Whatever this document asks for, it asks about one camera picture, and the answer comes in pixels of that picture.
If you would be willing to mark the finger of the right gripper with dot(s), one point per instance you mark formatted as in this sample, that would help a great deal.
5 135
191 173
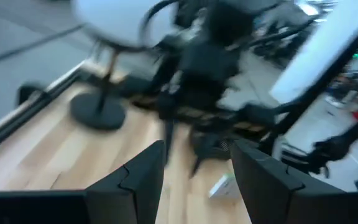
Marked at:
168 140
200 155

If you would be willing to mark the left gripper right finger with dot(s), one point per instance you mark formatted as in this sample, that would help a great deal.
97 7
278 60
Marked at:
275 193

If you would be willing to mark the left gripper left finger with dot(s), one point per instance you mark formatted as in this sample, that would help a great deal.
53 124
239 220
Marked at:
120 202

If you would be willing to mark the white box with green edge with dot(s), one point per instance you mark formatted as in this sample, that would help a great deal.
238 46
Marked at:
225 186

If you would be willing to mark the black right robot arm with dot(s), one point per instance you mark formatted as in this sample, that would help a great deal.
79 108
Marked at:
228 18

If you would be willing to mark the black mesh basket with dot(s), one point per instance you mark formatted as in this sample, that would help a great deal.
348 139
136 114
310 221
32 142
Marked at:
224 145

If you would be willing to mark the white and black globe lamp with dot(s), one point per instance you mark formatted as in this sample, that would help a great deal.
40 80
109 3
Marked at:
110 18

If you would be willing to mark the white panel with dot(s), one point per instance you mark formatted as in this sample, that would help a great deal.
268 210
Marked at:
315 46

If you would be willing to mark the black table frame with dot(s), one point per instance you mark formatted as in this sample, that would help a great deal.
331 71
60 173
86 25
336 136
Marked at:
319 85

